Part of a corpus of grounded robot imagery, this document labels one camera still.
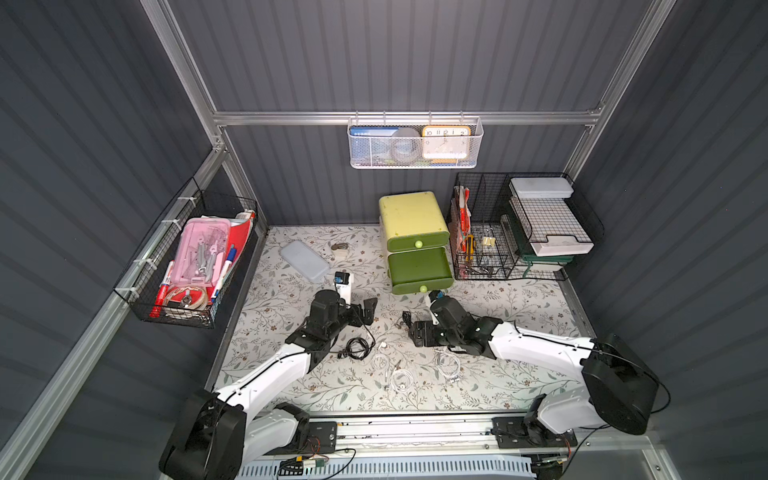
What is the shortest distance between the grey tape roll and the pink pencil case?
51 centimetres

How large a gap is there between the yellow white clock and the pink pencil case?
611 millimetres

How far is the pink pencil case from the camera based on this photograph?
0.69 meters

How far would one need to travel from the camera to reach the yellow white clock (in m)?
0.90

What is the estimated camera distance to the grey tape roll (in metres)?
0.88
